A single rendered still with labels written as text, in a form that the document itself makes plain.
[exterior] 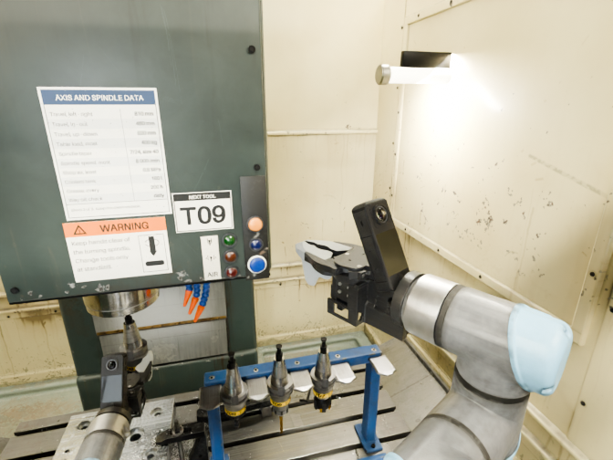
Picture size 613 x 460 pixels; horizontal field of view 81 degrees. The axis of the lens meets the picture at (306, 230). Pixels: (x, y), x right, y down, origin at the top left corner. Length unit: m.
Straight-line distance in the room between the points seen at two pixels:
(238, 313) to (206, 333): 0.14
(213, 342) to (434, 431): 1.24
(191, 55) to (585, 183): 0.82
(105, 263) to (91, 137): 0.21
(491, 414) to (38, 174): 0.68
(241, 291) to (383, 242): 1.09
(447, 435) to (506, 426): 0.08
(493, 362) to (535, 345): 0.04
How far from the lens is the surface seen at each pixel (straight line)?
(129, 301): 0.89
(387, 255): 0.45
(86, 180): 0.67
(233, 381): 0.91
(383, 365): 1.03
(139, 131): 0.64
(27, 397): 2.25
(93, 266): 0.71
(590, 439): 1.14
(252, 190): 0.65
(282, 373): 0.92
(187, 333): 1.53
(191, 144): 0.64
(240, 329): 1.58
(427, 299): 0.43
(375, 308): 0.49
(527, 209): 1.09
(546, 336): 0.40
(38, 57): 0.67
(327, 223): 1.83
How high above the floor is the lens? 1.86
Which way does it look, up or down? 19 degrees down
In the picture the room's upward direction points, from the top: straight up
